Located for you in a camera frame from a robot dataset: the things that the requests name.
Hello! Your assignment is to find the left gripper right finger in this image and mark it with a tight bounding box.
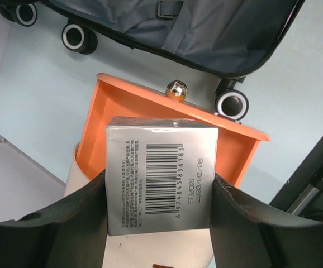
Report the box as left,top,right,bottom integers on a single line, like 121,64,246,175
210,174,323,267

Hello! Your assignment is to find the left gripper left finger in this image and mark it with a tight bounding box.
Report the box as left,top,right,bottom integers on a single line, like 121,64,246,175
0,172,107,267

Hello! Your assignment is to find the white square box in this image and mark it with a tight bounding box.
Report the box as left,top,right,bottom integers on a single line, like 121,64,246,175
105,117,219,236

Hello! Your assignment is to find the beige drum with orange lid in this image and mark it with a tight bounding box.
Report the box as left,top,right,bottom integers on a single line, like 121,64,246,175
63,72,271,268

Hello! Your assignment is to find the white black space suitcase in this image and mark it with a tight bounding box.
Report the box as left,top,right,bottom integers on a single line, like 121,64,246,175
0,0,307,119

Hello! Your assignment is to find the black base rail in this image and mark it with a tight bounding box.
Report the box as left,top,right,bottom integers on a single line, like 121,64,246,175
270,136,323,222

